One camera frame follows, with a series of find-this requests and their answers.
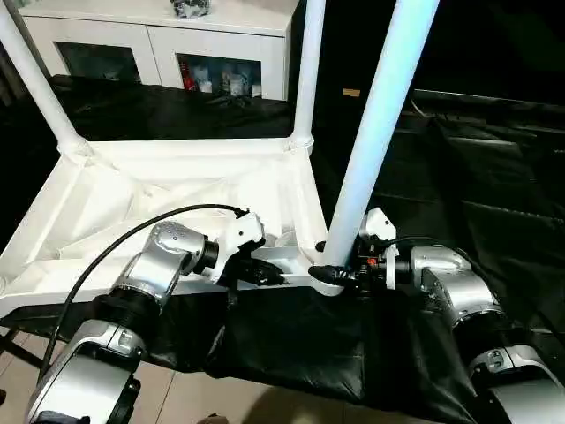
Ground white plastic table top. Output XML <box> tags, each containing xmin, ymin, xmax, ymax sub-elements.
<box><xmin>0</xmin><ymin>134</ymin><xmax>329</xmax><ymax>319</ymax></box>

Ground white plastic table leg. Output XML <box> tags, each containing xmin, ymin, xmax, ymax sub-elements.
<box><xmin>0</xmin><ymin>0</ymin><xmax>89</xmax><ymax>164</ymax></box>
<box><xmin>290</xmin><ymin>0</ymin><xmax>328</xmax><ymax>153</ymax></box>
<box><xmin>320</xmin><ymin>0</ymin><xmax>441</xmax><ymax>284</ymax></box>

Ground black mat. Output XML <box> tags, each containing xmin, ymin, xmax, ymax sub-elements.
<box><xmin>0</xmin><ymin>75</ymin><xmax>565</xmax><ymax>423</ymax></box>

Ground white cabinet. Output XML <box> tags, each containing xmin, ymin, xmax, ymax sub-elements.
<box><xmin>18</xmin><ymin>0</ymin><xmax>303</xmax><ymax>102</ymax></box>

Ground large black furniture piece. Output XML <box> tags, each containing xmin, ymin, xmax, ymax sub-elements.
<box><xmin>313</xmin><ymin>0</ymin><xmax>565</xmax><ymax>111</ymax></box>

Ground dark glass bowl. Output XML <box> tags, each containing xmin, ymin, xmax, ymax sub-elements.
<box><xmin>170</xmin><ymin>0</ymin><xmax>213</xmax><ymax>19</ymax></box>

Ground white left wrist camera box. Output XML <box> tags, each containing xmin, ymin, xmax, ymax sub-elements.
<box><xmin>207</xmin><ymin>210</ymin><xmax>266</xmax><ymax>285</ymax></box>

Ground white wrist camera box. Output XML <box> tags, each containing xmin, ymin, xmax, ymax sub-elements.
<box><xmin>207</xmin><ymin>210</ymin><xmax>266</xmax><ymax>285</ymax></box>
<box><xmin>358</xmin><ymin>208</ymin><xmax>403</xmax><ymax>291</ymax></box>

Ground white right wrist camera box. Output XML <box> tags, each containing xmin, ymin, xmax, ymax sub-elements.
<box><xmin>358</xmin><ymin>208</ymin><xmax>403</xmax><ymax>291</ymax></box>

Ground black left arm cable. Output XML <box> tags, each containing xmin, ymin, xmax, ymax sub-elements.
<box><xmin>35</xmin><ymin>204</ymin><xmax>248</xmax><ymax>390</ymax></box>

